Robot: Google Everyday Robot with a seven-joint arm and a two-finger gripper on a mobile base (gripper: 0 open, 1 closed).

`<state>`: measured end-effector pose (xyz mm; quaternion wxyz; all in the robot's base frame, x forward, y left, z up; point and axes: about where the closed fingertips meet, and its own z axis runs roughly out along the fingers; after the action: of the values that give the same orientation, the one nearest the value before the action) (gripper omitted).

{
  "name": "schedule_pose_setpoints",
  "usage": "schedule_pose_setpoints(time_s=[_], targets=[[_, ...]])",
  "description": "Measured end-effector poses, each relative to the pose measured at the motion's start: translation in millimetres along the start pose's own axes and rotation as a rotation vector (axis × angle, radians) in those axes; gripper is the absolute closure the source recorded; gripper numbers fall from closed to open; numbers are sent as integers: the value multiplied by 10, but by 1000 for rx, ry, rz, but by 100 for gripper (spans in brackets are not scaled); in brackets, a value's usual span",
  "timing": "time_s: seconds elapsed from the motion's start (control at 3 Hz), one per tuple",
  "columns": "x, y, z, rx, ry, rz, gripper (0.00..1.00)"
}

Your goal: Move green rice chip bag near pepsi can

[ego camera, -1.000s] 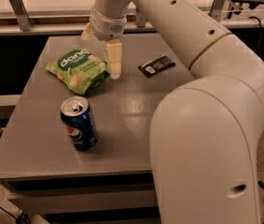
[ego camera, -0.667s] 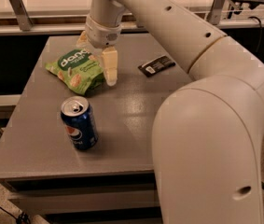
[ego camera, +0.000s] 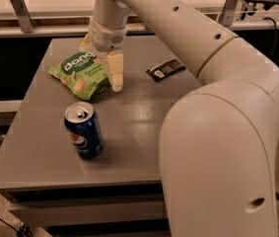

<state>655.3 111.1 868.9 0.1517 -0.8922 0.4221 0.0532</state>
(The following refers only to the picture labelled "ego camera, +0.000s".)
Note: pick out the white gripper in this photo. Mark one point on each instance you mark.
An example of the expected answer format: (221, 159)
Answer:
(106, 38)

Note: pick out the green rice chip bag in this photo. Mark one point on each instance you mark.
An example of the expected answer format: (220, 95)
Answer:
(83, 73)

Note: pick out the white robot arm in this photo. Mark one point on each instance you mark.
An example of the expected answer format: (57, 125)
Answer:
(217, 145)

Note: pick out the blue pepsi can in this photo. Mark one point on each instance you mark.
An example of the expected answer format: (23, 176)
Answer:
(82, 123)

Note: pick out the black snack bar wrapper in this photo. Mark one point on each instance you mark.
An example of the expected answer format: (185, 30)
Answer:
(165, 69)

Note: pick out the grey drawer cabinet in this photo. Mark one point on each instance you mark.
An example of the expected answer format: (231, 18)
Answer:
(111, 211)

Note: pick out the left metal bracket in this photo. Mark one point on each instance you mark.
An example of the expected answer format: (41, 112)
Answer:
(23, 16)

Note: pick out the metal bracket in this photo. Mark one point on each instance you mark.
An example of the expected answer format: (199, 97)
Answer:
(23, 16)
(228, 13)

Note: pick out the right metal bracket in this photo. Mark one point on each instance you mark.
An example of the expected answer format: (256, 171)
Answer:
(228, 13)

